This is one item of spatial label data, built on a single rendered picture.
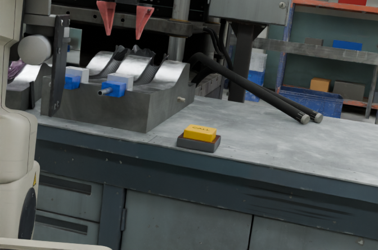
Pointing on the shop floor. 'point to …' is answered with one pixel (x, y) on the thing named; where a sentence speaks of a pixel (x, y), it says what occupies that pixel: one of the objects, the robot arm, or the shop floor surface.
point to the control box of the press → (248, 9)
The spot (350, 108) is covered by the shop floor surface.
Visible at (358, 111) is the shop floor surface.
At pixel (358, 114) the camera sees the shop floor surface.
